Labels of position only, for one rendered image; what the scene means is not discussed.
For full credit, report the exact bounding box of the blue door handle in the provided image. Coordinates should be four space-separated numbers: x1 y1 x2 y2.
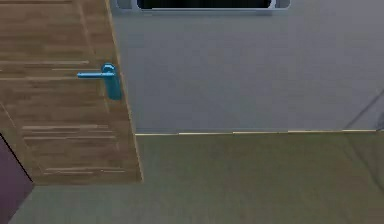
76 62 123 101

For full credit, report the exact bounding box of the brown wooden room door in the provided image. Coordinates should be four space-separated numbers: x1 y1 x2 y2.
0 0 145 186

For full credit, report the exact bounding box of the grey framed window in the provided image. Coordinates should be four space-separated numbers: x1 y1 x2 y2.
115 0 291 16

